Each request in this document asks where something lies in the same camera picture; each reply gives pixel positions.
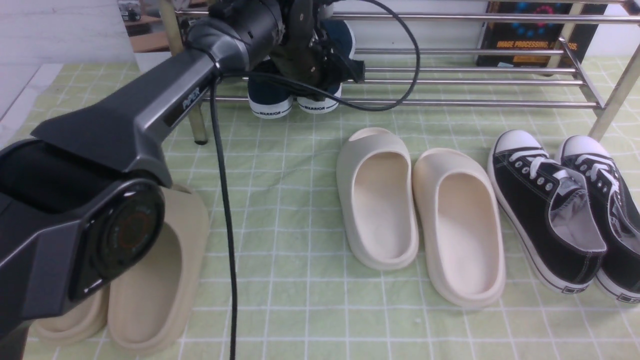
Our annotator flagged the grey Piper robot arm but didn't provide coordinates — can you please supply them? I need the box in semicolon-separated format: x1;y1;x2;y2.
1;0;365;360

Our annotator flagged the black left canvas sneaker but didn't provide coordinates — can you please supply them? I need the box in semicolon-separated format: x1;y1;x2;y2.
487;129;607;294

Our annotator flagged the cream foam slipper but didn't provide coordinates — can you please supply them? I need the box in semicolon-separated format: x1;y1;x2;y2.
412;148;506;308
336;127;419;271

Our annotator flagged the tan right foam slipper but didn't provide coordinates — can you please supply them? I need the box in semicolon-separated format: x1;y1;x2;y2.
107;183;210;357

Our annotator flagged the steel shoe rack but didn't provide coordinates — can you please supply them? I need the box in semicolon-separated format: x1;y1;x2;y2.
159;0;640;146

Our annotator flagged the black right canvas sneaker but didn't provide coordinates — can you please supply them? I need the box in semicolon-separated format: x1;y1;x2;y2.
555;136;640;305

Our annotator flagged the cream left foam slipper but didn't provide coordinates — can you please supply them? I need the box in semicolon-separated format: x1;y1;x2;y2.
336;127;419;271

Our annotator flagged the leaning mirror panel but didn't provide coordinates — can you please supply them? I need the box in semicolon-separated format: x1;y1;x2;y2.
117;0;215;72

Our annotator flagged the tan foam slipper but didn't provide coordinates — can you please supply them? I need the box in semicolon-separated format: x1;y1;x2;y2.
107;183;210;357
30;287;110;346

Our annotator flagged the tan left foam slipper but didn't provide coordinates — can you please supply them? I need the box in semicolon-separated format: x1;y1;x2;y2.
30;287;110;346

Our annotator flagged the black image processing book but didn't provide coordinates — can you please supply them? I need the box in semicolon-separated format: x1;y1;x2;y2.
474;1;598;68

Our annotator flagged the cream right foam slipper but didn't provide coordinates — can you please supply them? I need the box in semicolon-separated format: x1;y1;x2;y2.
412;148;506;308

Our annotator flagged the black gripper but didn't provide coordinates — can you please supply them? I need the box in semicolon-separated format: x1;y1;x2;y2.
270;0;365;96

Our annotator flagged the black canvas sneaker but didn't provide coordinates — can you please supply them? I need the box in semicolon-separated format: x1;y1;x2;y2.
555;136;640;305
487;129;607;294

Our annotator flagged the navy canvas shoe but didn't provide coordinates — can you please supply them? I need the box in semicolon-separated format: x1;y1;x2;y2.
247;76;294;120
296;19;357;115

